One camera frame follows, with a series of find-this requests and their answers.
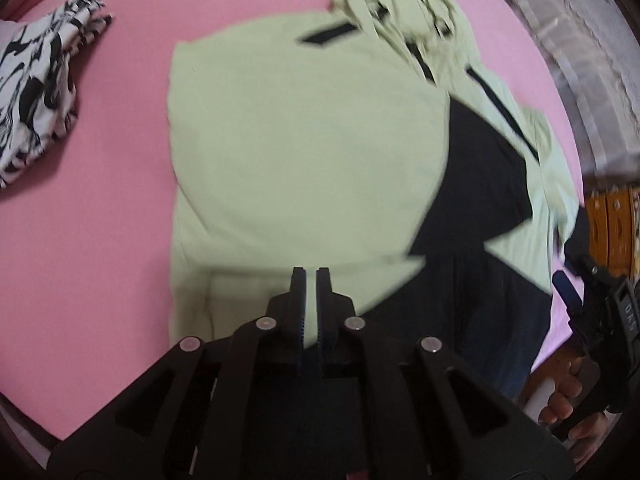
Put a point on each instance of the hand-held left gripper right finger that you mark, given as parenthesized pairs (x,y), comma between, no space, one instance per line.
(323,320)

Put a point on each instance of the wooden drawer cabinet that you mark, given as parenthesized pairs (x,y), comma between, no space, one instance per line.
(612,230)

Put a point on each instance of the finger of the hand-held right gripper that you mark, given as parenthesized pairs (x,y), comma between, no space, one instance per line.
(567,292)

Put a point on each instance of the person's right hand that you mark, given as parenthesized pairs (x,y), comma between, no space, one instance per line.
(562,400)

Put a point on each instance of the pink bed blanket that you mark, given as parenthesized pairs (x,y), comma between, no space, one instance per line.
(100,260)

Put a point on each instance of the green and black jacket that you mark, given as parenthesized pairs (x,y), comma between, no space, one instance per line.
(300,160)

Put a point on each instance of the black and white patterned garment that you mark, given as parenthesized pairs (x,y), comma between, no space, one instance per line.
(40,85)

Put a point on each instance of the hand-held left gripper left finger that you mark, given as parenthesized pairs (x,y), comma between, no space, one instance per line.
(300,312)

